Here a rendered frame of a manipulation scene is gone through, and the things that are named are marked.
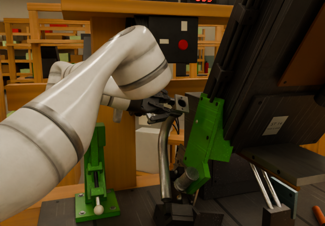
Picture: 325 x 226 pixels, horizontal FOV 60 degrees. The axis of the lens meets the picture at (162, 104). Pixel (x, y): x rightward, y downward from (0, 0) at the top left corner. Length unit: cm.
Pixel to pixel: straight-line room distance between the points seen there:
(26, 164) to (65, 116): 6
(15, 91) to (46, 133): 79
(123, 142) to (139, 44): 67
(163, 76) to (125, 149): 65
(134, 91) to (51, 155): 18
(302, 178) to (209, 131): 23
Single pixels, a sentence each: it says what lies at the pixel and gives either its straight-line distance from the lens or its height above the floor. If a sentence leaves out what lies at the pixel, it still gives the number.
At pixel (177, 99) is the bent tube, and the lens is 79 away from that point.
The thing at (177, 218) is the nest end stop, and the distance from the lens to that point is 77.
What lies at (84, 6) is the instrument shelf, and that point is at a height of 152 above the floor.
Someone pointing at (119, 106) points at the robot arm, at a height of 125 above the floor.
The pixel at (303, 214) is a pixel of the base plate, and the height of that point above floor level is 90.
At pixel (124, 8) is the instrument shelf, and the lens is 89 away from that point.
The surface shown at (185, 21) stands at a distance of 95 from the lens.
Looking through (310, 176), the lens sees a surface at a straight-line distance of 69.
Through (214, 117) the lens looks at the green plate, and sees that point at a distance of 72.
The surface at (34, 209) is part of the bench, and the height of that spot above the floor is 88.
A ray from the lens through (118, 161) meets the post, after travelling 107.
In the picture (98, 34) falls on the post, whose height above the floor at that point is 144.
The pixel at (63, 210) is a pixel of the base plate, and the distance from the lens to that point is 99.
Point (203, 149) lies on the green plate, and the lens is 74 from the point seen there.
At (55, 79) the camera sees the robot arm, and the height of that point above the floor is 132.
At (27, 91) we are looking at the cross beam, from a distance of 109.
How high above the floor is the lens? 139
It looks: 11 degrees down
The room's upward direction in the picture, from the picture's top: straight up
